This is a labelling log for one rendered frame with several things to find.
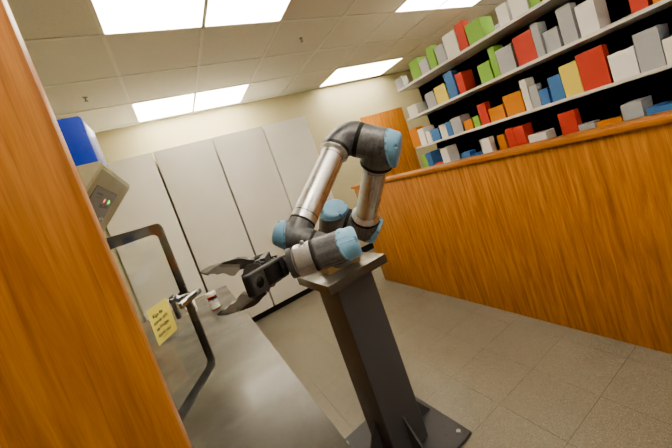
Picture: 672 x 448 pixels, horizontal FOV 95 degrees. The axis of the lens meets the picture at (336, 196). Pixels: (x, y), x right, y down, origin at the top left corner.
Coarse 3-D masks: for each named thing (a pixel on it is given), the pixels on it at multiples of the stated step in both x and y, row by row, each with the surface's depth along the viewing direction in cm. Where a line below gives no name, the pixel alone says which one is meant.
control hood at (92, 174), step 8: (80, 168) 49; (88, 168) 50; (96, 168) 50; (104, 168) 53; (80, 176) 49; (88, 176) 50; (96, 176) 50; (104, 176) 54; (112, 176) 59; (88, 184) 50; (96, 184) 52; (104, 184) 57; (112, 184) 62; (120, 184) 68; (128, 184) 77; (88, 192) 51; (120, 192) 72; (120, 200) 76; (112, 208) 72; (104, 216) 69; (112, 216) 76; (104, 224) 73
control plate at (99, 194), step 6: (96, 186) 53; (96, 192) 54; (102, 192) 58; (108, 192) 62; (90, 198) 53; (96, 198) 56; (102, 198) 60; (108, 198) 64; (114, 198) 69; (96, 204) 58; (102, 204) 62; (108, 204) 66; (96, 210) 60; (102, 210) 64; (102, 216) 67
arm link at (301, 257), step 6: (300, 240) 71; (294, 246) 70; (300, 246) 70; (306, 246) 69; (294, 252) 69; (300, 252) 68; (306, 252) 68; (294, 258) 68; (300, 258) 68; (306, 258) 68; (294, 264) 68; (300, 264) 68; (306, 264) 68; (312, 264) 68; (300, 270) 68; (306, 270) 68; (312, 270) 69
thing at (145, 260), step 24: (120, 240) 62; (144, 240) 69; (120, 264) 60; (144, 264) 67; (168, 264) 75; (144, 288) 64; (168, 288) 72; (144, 312) 62; (192, 312) 78; (192, 336) 75; (168, 360) 64; (192, 360) 72; (168, 384) 62; (192, 384) 69
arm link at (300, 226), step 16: (336, 128) 98; (352, 128) 97; (336, 144) 95; (352, 144) 97; (320, 160) 93; (336, 160) 94; (320, 176) 89; (336, 176) 95; (304, 192) 87; (320, 192) 87; (304, 208) 84; (320, 208) 87; (288, 224) 82; (304, 224) 82; (272, 240) 82; (288, 240) 80; (304, 240) 79
